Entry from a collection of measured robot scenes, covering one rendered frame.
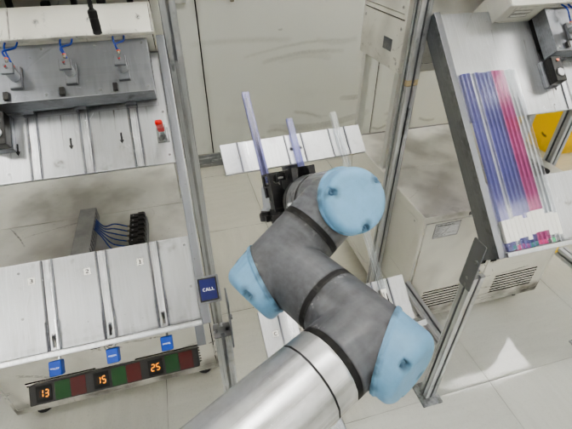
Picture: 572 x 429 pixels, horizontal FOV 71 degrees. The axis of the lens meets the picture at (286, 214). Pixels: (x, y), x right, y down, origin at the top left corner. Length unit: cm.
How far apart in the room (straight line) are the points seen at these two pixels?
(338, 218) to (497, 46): 107
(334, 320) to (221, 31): 237
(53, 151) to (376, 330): 86
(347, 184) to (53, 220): 125
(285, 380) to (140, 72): 83
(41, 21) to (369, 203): 87
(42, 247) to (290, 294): 113
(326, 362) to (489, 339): 165
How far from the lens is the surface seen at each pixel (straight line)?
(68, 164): 103
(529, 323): 211
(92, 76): 104
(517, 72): 141
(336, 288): 38
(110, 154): 102
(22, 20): 112
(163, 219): 140
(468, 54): 134
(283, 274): 41
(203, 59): 265
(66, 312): 98
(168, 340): 93
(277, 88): 279
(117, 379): 98
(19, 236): 153
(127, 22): 107
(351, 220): 42
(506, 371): 190
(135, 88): 101
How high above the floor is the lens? 144
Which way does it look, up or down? 37 degrees down
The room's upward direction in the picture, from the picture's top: straight up
